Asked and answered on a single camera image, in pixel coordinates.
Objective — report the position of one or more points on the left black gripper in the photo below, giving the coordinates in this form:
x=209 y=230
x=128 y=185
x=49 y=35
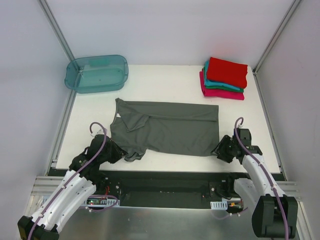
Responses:
x=114 y=152

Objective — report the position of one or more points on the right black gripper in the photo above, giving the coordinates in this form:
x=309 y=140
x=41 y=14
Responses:
x=222 y=148

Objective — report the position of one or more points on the grey t shirt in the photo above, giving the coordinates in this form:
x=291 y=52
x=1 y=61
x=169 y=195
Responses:
x=165 y=127

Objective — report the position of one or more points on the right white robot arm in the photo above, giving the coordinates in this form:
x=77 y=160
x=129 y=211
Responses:
x=273 y=213

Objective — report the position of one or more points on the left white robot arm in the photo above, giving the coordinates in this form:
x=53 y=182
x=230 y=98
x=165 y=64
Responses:
x=81 y=180

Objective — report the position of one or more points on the pink folded t shirt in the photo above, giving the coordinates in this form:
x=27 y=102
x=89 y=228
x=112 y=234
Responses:
x=218 y=93

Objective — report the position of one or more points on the green folded t shirt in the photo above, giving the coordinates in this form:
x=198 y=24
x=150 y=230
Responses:
x=239 y=90

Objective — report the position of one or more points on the teal folded t shirt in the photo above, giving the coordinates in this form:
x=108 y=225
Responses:
x=210 y=83

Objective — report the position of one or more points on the teal plastic bin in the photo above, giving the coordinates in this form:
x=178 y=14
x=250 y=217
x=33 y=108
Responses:
x=97 y=74

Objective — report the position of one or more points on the red folded t shirt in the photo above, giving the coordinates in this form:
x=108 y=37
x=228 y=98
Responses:
x=227 y=72

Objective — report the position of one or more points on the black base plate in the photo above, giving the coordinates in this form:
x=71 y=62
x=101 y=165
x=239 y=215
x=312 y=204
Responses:
x=180 y=190

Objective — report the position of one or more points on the left white cable duct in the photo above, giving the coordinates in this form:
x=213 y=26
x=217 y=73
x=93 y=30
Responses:
x=100 y=202

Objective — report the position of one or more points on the white cable duct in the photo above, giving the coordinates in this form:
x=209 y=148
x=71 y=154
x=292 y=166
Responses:
x=219 y=205
x=100 y=202

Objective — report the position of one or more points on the right white cable duct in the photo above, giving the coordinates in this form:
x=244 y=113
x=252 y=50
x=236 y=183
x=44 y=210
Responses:
x=219 y=205

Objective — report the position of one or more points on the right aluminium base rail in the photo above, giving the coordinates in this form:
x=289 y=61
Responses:
x=291 y=189

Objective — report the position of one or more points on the left aluminium frame post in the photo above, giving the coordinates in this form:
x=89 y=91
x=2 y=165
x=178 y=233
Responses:
x=56 y=28

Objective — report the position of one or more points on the aluminium frame post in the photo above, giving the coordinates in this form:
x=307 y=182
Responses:
x=56 y=28
x=278 y=32

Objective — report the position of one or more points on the right aluminium frame post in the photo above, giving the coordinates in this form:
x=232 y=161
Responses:
x=278 y=32

